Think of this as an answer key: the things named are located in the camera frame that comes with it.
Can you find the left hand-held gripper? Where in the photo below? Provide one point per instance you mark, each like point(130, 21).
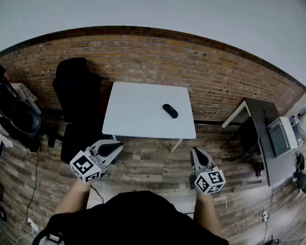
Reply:
point(85, 167)

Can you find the black office chair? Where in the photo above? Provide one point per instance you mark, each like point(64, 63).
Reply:
point(76, 91)

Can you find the black oval plastic case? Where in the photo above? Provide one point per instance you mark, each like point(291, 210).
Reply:
point(170, 110)

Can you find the black desk chair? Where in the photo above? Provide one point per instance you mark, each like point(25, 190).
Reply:
point(247, 139)

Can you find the person's right forearm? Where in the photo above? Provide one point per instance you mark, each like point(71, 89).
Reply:
point(206, 213)

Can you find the black rounded device white trim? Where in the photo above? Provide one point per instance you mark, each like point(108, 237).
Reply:
point(23, 116)

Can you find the person's black shirt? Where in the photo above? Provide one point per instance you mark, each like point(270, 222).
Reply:
point(137, 221)

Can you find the white power strip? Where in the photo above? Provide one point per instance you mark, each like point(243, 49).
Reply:
point(31, 223)

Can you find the grey laptop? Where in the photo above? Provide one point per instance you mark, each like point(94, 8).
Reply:
point(279, 136)

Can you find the dark desk white frame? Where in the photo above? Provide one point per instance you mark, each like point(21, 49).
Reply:
point(260, 111)

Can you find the black round caster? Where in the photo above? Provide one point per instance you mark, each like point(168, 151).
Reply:
point(2, 214)

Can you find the person's left forearm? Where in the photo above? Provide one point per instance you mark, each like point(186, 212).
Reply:
point(71, 198)

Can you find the grey body-worn device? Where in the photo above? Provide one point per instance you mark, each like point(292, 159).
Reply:
point(52, 238)

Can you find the wooden crate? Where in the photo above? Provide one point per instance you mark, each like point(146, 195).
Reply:
point(25, 93)

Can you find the white wall plug adapter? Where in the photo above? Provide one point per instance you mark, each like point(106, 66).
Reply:
point(264, 214)

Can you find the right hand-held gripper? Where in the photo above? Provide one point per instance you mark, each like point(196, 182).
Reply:
point(210, 181)

